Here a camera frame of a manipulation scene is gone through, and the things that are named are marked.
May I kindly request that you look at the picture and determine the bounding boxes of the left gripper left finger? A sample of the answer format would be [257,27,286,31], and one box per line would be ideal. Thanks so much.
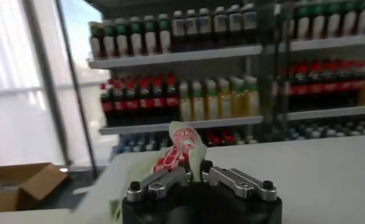
[126,166,193,203]

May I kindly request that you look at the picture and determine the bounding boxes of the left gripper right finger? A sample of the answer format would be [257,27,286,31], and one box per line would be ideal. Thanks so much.
[200,160,278,202]

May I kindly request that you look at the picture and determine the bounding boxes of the light green t-shirt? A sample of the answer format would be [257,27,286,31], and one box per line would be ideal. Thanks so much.
[109,121,208,224]

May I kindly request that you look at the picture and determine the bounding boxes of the red cap cola bottle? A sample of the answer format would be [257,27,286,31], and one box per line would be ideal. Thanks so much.
[296,62,310,111]
[139,77,153,123]
[165,72,180,122]
[99,82,114,125]
[151,75,166,122]
[323,60,338,109]
[113,80,127,125]
[350,60,365,107]
[125,79,139,124]
[309,60,324,110]
[336,60,352,108]
[287,63,297,110]

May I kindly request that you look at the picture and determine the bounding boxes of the brown cardboard box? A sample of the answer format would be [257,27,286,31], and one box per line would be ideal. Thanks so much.
[0,163,69,213]

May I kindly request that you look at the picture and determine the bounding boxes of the white cap blue label bottle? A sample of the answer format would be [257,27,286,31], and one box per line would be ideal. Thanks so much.
[198,7,213,48]
[172,10,186,51]
[242,2,258,44]
[185,9,199,49]
[228,4,243,46]
[213,6,228,46]

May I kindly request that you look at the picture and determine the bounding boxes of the thin black frame pole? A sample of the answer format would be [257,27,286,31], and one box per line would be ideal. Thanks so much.
[54,0,98,180]

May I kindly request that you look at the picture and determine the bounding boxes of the grey slanted frame pole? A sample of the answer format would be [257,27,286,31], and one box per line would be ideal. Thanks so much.
[23,0,73,167]

